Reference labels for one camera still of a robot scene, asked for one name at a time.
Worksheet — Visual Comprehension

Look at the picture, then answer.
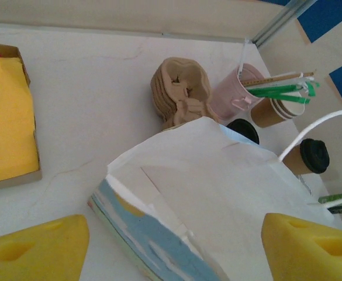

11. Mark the cardboard napkin box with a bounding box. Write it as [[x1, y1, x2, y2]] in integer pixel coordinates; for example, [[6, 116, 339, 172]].
[[0, 43, 43, 193]]

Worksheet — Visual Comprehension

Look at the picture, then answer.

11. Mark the green wrapped straw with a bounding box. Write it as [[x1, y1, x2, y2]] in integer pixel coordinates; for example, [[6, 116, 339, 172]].
[[248, 81, 320, 98]]

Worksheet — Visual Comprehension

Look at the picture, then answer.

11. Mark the black lid stack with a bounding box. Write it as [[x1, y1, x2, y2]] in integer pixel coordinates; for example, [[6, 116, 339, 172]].
[[226, 118, 260, 145]]

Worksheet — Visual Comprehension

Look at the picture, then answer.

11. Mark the pulp cup carrier stack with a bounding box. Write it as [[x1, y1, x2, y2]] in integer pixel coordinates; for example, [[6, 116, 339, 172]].
[[150, 57, 223, 131]]

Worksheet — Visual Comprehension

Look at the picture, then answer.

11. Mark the brown paper cup stack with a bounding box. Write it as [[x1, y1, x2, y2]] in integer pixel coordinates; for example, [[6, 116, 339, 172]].
[[250, 90, 306, 129]]

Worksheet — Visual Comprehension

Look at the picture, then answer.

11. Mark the wooden stirrer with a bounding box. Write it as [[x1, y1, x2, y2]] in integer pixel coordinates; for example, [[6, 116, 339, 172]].
[[242, 71, 315, 87]]

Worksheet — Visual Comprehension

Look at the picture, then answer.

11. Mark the white wrapped straw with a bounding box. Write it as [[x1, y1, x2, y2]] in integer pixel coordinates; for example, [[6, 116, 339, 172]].
[[237, 37, 252, 78]]

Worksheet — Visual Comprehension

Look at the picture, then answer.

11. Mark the yellow napkin stack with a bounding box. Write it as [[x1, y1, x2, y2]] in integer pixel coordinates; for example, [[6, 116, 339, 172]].
[[0, 55, 40, 185]]

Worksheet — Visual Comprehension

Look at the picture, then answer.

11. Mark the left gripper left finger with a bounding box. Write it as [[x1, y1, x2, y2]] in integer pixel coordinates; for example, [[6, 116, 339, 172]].
[[0, 214, 90, 281]]

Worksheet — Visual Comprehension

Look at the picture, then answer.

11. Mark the aluminium frame post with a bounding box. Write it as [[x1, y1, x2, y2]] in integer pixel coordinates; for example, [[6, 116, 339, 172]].
[[251, 0, 317, 49]]

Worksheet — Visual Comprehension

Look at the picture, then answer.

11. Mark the pink straw holder cup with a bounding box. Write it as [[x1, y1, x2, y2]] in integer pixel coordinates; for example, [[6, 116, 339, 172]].
[[210, 63, 270, 121]]

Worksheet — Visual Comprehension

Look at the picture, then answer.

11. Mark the green and white paper bag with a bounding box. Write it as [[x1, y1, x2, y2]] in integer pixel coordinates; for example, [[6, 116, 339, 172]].
[[88, 108, 342, 281]]

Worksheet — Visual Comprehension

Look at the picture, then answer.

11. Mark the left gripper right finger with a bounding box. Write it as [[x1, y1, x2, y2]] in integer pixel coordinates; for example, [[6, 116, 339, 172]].
[[261, 213, 342, 281]]

